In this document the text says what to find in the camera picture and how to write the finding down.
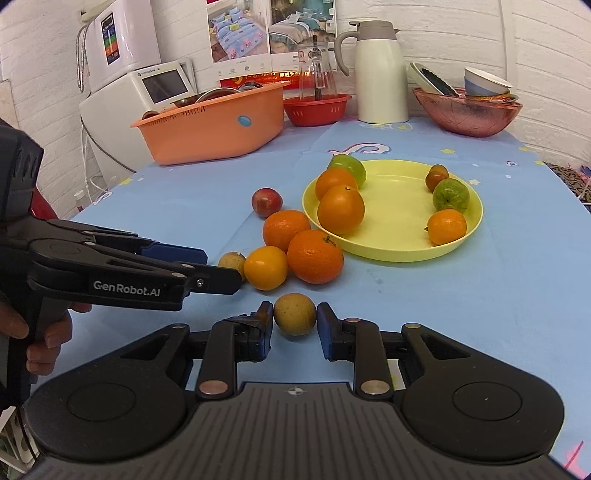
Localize brown kiwi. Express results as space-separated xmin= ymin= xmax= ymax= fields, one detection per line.
xmin=217 ymin=251 xmax=245 ymax=280
xmin=273 ymin=293 xmax=317 ymax=336

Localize brown kiwi front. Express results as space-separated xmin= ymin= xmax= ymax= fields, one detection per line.
xmin=273 ymin=293 xmax=317 ymax=336

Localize large orange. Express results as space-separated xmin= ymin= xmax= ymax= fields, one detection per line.
xmin=287 ymin=230 xmax=344 ymax=285

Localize person's left hand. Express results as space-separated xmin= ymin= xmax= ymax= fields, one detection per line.
xmin=0 ymin=294 xmax=93 ymax=377

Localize red plastic jug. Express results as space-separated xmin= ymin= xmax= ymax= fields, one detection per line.
xmin=31 ymin=188 xmax=58 ymax=220

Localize yellow orange on table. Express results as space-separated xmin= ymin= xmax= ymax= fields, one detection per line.
xmin=243 ymin=246 xmax=288 ymax=291

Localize orange on table rear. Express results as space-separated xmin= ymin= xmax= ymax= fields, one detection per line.
xmin=263 ymin=210 xmax=311 ymax=252

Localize red apple on table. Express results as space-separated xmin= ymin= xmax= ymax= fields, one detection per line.
xmin=252 ymin=188 xmax=283 ymax=219

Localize blue patterned tablecloth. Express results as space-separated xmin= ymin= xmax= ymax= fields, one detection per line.
xmin=77 ymin=118 xmax=590 ymax=477

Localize white appliance with screen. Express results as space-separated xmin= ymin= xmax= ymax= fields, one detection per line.
xmin=80 ymin=58 xmax=197 ymax=189

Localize orange front on plate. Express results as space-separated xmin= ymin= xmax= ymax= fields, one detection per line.
xmin=318 ymin=185 xmax=365 ymax=236

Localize yellow plastic plate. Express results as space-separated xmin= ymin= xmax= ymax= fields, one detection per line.
xmin=301 ymin=159 xmax=485 ymax=263

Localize small orange right on plate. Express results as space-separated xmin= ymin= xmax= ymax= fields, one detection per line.
xmin=425 ymin=209 xmax=467 ymax=246

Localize orange rear on plate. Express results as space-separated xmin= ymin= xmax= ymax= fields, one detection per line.
xmin=315 ymin=167 xmax=358 ymax=201

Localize orange plastic basin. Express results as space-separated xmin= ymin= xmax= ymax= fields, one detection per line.
xmin=132 ymin=81 xmax=287 ymax=166

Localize green apple right on plate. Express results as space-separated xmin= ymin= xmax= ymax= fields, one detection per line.
xmin=433 ymin=178 xmax=470 ymax=213

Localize green apple on plate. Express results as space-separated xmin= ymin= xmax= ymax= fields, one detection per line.
xmin=328 ymin=154 xmax=367 ymax=188
xmin=433 ymin=178 xmax=470 ymax=213

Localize green apple left on plate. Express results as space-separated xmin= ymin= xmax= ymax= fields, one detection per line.
xmin=328 ymin=154 xmax=367 ymax=188

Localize small dark red fruit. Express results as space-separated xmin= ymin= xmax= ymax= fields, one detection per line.
xmin=425 ymin=164 xmax=449 ymax=192

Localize red plastic basket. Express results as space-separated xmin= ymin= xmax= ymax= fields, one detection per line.
xmin=283 ymin=94 xmax=351 ymax=127

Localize white water purifier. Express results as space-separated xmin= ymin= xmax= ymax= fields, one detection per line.
xmin=76 ymin=0 xmax=160 ymax=93

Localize clear glass bottles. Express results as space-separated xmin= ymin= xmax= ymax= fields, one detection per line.
xmin=298 ymin=35 xmax=337 ymax=101

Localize pink glass bowl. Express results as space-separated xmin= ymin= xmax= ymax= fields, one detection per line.
xmin=413 ymin=87 xmax=523 ymax=138

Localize white thermos jug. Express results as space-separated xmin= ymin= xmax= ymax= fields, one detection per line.
xmin=335 ymin=19 xmax=409 ymax=124

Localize white dish in bowl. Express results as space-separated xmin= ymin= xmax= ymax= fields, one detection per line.
xmin=408 ymin=62 xmax=460 ymax=98

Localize white blue ceramic bowl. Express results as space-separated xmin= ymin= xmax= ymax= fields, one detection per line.
xmin=464 ymin=67 xmax=513 ymax=97

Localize bedding wall poster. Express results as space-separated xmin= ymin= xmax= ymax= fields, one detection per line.
xmin=206 ymin=0 xmax=337 ymax=89

